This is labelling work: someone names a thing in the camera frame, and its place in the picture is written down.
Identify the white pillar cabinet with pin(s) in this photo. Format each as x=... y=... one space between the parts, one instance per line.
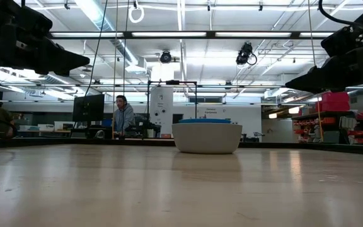
x=161 y=104

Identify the black overhead camera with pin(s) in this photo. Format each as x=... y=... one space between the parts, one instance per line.
x=244 y=53

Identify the black computer monitor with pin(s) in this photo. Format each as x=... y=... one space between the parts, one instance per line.
x=88 y=108

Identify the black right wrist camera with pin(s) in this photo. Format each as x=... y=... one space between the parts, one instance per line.
x=342 y=41

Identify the dark shelf rack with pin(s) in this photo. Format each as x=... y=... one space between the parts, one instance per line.
x=326 y=126

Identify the red storage bins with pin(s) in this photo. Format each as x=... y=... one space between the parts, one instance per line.
x=334 y=101

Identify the round black ceiling device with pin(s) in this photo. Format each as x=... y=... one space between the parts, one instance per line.
x=165 y=57

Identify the blue plastic bowl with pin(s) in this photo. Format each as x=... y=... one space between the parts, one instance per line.
x=205 y=121

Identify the black metal frame stand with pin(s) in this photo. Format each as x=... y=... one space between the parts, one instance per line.
x=172 y=82

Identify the white plastic bowl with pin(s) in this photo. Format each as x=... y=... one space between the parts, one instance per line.
x=206 y=138

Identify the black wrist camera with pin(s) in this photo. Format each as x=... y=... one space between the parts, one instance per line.
x=342 y=41
x=35 y=20

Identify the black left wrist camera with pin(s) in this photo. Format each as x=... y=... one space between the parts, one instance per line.
x=35 y=20

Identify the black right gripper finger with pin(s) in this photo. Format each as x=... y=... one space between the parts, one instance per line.
x=326 y=79

